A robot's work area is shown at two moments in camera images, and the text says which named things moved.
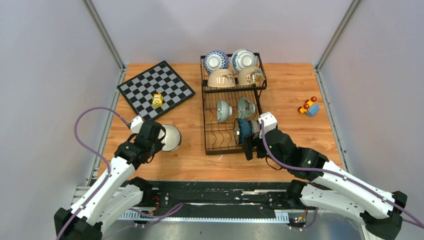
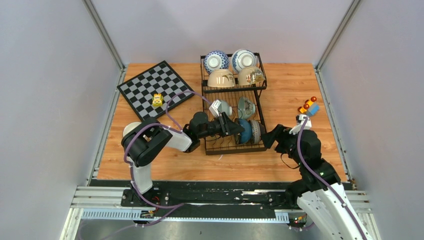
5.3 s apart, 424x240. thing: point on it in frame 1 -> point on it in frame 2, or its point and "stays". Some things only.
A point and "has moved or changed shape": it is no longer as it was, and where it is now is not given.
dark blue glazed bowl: x=245 y=130 stays
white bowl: x=172 y=139 has moved or changed shape
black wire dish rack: x=231 y=84 stays
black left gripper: x=159 y=145 -> x=227 y=126
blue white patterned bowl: x=255 y=126 stays
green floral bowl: x=246 y=107 stays
